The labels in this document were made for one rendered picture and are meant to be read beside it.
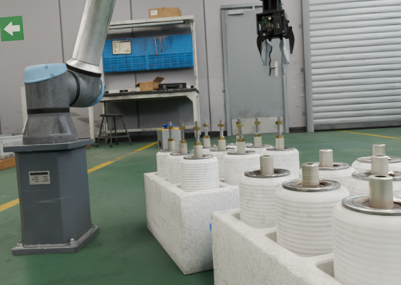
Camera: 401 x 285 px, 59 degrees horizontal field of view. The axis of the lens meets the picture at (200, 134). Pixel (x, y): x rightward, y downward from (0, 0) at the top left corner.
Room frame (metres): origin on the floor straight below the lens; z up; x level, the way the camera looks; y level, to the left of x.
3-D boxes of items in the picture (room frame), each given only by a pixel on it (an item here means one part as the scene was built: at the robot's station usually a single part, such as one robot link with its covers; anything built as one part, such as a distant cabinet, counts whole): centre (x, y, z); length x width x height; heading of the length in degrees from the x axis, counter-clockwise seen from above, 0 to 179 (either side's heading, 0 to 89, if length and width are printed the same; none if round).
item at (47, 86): (1.06, 0.44, 0.47); 0.13 x 0.12 x 0.14; 159
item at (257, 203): (0.58, -0.11, 0.16); 0.10 x 0.10 x 0.18
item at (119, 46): (5.82, 1.19, 1.54); 0.32 x 0.02 x 0.25; 86
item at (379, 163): (0.51, -0.26, 0.26); 0.02 x 0.02 x 0.03
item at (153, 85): (5.59, 0.74, 0.87); 0.40 x 0.30 x 0.23; 72
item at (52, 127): (1.05, 0.44, 0.35); 0.15 x 0.15 x 0.10
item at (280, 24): (0.93, -0.20, 0.60); 0.09 x 0.08 x 0.12; 159
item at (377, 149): (0.66, -0.33, 0.26); 0.02 x 0.02 x 0.03
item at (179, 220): (1.02, -0.06, 0.09); 0.39 x 0.39 x 0.18; 21
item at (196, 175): (0.87, 0.01, 0.16); 0.10 x 0.10 x 0.18
